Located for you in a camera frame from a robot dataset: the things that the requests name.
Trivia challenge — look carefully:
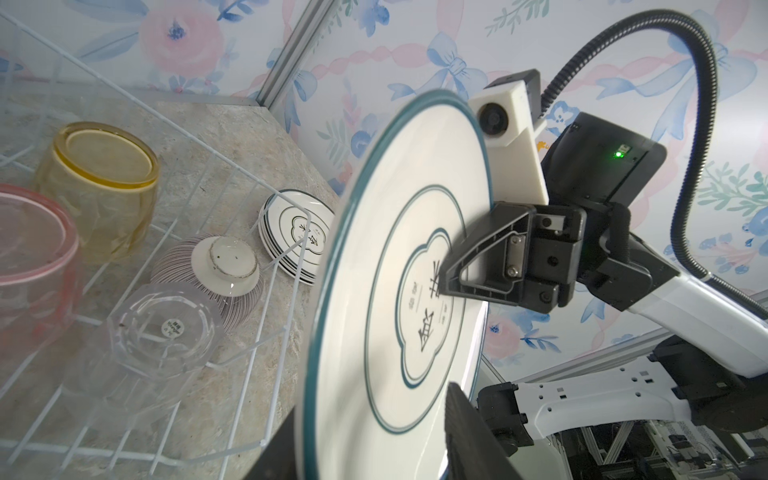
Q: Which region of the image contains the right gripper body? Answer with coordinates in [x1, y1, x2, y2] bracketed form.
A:
[520, 113, 680, 314]

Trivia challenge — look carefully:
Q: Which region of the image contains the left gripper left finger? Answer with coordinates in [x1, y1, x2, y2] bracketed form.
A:
[243, 409, 297, 480]

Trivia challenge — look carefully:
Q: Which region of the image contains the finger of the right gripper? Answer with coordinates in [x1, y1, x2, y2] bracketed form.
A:
[438, 202, 536, 300]

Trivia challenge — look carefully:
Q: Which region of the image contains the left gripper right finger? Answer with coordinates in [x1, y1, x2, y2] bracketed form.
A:
[444, 382, 522, 479]

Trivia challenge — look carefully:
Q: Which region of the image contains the grey patterned plate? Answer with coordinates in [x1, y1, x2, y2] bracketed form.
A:
[258, 189, 334, 285]
[294, 90, 493, 479]

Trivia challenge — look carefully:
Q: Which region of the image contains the clear glass cup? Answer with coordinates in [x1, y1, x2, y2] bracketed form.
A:
[62, 283, 224, 433]

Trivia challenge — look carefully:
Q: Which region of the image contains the white ceramic bowl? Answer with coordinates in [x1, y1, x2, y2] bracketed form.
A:
[150, 235, 263, 333]

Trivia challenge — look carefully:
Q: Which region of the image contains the white wire dish rack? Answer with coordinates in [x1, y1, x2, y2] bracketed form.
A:
[1, 10, 311, 479]

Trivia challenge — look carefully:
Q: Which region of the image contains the pink glass cup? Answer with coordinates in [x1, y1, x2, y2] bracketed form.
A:
[1, 184, 83, 359]

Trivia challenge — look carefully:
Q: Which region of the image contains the yellow glass cup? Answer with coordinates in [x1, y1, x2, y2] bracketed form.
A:
[32, 121, 160, 264]

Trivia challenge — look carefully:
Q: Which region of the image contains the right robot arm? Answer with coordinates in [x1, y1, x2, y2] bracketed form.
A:
[435, 113, 767, 455]

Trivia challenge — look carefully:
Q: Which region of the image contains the black corrugated cable hose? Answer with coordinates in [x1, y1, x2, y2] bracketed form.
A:
[539, 8, 768, 322]

